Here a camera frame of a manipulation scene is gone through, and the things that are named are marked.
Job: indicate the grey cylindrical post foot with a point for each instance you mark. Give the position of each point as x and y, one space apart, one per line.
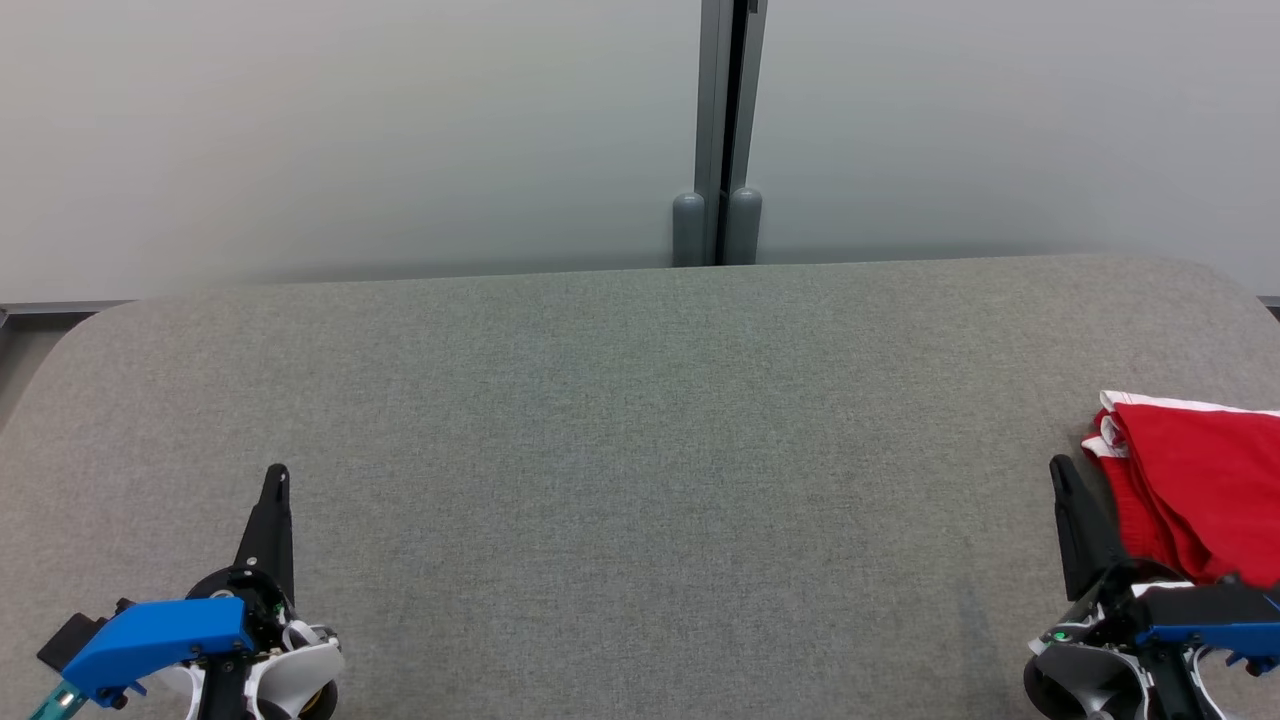
688 230
743 225

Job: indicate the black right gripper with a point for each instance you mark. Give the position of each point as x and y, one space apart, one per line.
1120 595

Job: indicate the grey metal partition post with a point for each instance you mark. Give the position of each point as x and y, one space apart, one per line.
722 100

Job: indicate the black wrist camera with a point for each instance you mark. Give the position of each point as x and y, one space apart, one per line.
1200 603
70 640

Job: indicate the blue camera bracket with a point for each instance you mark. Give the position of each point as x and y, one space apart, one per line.
1210 635
150 630

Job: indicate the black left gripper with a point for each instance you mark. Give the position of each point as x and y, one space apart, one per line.
245 585

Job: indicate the blue right camera bracket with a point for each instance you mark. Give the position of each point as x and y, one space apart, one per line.
1210 635

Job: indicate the blue left camera bracket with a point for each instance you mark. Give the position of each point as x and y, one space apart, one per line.
150 630

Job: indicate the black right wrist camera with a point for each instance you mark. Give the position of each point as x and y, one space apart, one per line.
1200 603

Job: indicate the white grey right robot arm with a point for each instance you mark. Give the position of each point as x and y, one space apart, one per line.
1080 672

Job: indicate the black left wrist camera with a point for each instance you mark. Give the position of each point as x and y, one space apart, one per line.
70 640

